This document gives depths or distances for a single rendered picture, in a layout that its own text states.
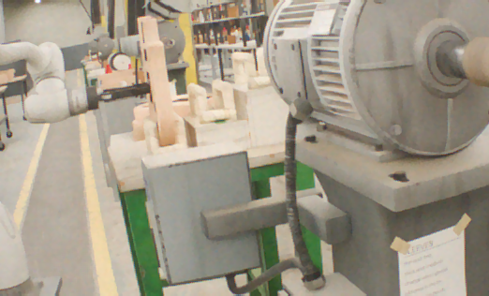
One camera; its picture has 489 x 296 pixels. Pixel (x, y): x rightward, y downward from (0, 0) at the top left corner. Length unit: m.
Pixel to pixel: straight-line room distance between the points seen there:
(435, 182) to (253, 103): 1.26
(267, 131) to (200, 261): 0.98
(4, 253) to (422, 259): 1.08
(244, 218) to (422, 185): 0.35
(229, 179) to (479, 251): 0.41
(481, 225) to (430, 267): 0.10
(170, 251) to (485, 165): 0.52
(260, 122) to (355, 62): 1.23
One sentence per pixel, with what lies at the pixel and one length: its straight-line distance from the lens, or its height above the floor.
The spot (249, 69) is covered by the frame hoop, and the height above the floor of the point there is 1.16.
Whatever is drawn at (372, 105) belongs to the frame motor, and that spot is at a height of 1.20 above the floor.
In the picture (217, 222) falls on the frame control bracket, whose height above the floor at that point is 1.03.
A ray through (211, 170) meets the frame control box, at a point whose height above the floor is 1.10.
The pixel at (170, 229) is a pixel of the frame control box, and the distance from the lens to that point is 1.02.
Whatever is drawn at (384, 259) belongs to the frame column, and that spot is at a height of 1.00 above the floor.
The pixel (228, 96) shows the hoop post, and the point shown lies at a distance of 1.97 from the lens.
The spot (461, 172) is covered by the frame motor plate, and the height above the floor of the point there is 1.12.
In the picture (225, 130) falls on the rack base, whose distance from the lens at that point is 1.94.
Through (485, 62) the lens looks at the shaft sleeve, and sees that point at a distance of 0.67.
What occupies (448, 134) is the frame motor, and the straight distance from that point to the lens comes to 0.81.
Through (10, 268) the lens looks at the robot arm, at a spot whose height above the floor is 0.81.
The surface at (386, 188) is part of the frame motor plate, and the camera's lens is 0.73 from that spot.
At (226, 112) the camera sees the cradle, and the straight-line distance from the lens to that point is 1.96.
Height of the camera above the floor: 1.32
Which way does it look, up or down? 11 degrees down
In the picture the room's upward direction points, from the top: 8 degrees counter-clockwise
